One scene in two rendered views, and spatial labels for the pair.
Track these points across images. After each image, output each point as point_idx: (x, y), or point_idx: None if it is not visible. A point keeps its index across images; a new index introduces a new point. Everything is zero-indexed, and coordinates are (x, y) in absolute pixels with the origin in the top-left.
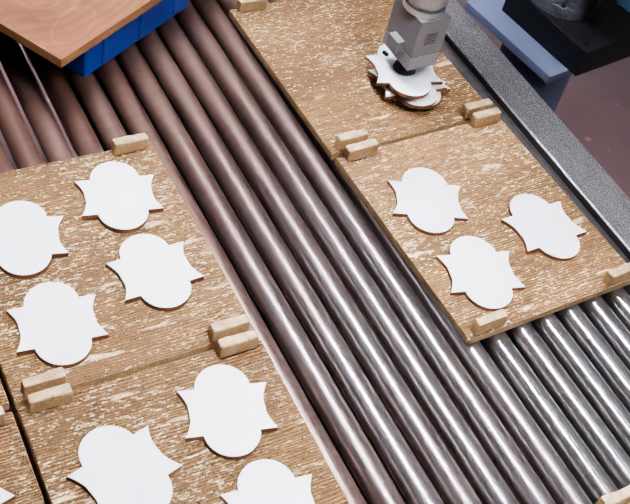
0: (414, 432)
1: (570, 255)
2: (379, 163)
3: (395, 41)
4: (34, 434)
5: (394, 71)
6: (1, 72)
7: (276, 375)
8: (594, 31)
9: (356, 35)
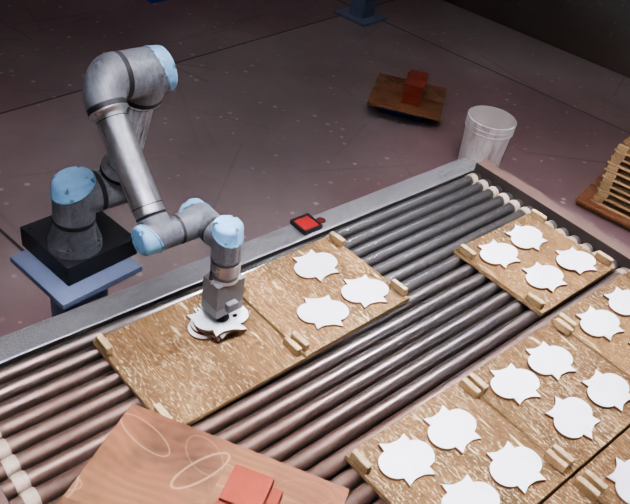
0: (468, 320)
1: (333, 256)
2: (301, 335)
3: (236, 303)
4: (579, 461)
5: (227, 321)
6: None
7: (480, 368)
8: (110, 232)
9: (170, 352)
